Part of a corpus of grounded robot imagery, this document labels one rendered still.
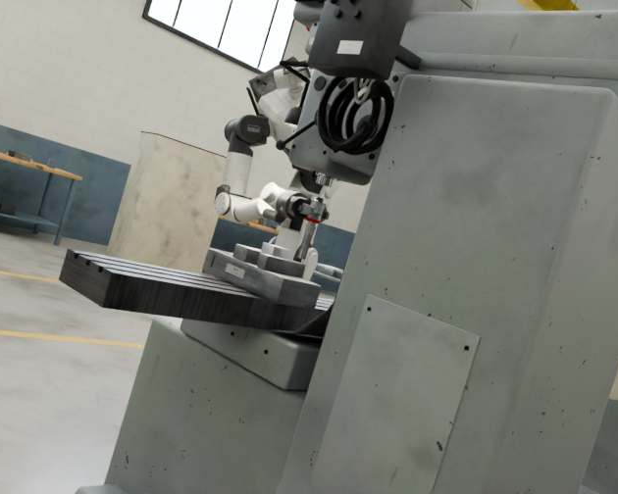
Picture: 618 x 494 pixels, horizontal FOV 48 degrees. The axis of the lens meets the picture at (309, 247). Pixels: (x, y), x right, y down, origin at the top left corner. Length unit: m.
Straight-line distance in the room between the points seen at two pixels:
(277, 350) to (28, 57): 8.05
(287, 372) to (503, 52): 0.92
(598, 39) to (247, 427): 1.25
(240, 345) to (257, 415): 0.20
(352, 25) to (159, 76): 8.84
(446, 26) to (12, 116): 8.12
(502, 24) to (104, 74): 8.57
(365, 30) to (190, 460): 1.26
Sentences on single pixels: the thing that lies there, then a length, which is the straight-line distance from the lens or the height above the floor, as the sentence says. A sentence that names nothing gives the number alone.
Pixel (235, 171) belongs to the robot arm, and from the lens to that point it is 2.46.
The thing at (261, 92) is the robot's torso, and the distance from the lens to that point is 2.59.
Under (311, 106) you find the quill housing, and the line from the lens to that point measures 2.04.
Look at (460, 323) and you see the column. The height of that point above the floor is 1.06.
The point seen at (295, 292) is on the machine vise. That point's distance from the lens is 1.88.
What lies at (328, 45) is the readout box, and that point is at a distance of 1.66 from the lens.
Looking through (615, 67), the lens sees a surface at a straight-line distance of 1.56.
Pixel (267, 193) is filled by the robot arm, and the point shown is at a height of 1.21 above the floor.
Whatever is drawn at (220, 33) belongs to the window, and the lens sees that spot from 10.87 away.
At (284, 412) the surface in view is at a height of 0.69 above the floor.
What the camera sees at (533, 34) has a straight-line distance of 1.68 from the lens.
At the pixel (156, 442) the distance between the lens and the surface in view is 2.24.
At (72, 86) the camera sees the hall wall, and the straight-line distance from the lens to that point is 9.82.
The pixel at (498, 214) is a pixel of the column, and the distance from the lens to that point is 1.43.
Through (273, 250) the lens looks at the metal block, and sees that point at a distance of 1.95.
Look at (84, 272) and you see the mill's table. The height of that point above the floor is 0.90.
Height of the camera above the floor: 1.17
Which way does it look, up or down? 2 degrees down
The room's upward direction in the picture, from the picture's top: 17 degrees clockwise
